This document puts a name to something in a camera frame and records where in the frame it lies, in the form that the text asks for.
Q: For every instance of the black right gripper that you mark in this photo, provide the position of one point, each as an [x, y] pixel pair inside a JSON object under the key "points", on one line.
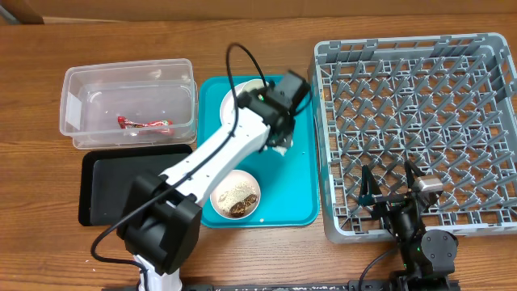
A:
{"points": [[389, 198]]}

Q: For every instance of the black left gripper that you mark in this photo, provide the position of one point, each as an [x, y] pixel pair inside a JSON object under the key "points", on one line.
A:
{"points": [[285, 137]]}

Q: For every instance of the small pink bowl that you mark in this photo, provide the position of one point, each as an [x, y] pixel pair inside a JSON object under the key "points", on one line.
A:
{"points": [[235, 176]]}

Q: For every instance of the white rice pile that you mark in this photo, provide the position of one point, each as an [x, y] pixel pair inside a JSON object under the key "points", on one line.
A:
{"points": [[236, 193]]}

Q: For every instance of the brown food piece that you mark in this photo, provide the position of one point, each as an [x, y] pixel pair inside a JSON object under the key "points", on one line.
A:
{"points": [[244, 207]]}

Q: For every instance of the red snack wrapper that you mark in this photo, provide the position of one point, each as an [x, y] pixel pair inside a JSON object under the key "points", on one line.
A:
{"points": [[159, 126]]}

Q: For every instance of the white napkin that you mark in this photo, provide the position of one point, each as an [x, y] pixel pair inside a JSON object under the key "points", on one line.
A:
{"points": [[280, 147]]}

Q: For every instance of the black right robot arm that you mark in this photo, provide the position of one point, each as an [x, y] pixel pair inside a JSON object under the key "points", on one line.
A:
{"points": [[427, 255]]}

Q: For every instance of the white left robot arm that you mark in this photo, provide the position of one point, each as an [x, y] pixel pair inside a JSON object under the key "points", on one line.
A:
{"points": [[160, 224]]}

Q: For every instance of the grey dishwasher rack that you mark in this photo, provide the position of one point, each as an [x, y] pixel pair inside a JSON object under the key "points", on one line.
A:
{"points": [[446, 103]]}

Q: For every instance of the cream cup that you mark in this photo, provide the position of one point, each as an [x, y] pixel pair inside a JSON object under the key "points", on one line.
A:
{"points": [[254, 84]]}

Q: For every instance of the large pink plate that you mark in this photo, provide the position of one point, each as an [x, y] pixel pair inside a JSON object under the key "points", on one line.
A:
{"points": [[227, 108]]}

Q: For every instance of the teal serving tray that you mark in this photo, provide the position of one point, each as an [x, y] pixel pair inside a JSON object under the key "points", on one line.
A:
{"points": [[289, 183]]}

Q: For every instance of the clear plastic bin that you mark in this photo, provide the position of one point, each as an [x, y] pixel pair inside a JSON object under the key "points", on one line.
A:
{"points": [[93, 96]]}

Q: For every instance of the black plastic tray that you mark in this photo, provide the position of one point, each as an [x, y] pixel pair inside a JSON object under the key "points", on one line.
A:
{"points": [[107, 176]]}

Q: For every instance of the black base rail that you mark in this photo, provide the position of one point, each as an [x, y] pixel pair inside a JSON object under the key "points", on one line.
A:
{"points": [[352, 285]]}

